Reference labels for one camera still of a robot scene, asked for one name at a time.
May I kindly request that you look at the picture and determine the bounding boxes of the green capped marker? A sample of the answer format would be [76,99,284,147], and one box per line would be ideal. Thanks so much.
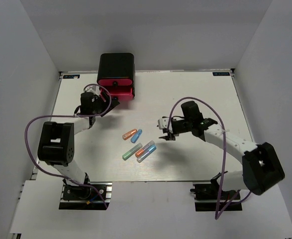
[122,143,143,160]

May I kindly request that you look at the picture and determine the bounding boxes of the pink top drawer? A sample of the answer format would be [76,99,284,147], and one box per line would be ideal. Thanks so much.
[97,78,133,87]

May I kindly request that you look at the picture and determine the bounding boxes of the blue table sticker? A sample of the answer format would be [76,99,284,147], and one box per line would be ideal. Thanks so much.
[63,74,80,79]
[212,72,231,76]

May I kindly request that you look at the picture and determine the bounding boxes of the orange capped marker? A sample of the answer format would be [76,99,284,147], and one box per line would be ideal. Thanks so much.
[122,129,137,140]

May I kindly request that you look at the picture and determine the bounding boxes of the orange clear-capped marker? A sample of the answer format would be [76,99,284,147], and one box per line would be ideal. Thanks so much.
[135,140,155,157]

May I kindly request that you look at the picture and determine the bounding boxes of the blue clear-capped marker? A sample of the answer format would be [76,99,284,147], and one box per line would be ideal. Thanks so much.
[137,145,157,163]

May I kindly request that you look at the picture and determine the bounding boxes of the blue capped marker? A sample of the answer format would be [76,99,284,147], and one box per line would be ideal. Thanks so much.
[130,129,143,143]

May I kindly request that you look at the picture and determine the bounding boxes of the right blue table sticker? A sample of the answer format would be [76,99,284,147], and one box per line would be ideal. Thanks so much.
[212,72,231,76]

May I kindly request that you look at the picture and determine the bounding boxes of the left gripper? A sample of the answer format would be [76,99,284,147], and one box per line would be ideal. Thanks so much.
[92,91,120,117]

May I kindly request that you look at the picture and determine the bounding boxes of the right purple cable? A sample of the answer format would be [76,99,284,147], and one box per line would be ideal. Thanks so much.
[167,97,251,220]

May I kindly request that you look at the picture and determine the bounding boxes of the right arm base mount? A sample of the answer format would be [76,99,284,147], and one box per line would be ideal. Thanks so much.
[190,173,242,212]

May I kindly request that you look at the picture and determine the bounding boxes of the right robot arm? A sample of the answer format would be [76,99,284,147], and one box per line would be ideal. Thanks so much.
[158,101,285,199]

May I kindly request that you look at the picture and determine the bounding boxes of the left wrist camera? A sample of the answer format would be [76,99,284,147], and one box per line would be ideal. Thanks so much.
[83,84,101,95]

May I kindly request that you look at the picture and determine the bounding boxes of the black drawer cabinet shell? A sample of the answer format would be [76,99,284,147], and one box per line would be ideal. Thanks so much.
[97,53,135,97]

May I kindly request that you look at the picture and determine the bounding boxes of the pink drawer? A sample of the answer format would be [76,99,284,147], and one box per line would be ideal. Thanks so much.
[97,78,133,87]
[105,86,134,102]

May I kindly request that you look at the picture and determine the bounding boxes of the left blue table sticker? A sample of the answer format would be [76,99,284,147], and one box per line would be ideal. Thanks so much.
[63,74,80,79]

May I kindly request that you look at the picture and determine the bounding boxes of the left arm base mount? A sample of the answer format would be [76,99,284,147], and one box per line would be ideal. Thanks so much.
[59,182,112,211]

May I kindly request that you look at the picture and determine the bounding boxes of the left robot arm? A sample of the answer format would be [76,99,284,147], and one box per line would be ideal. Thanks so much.
[37,92,120,199]

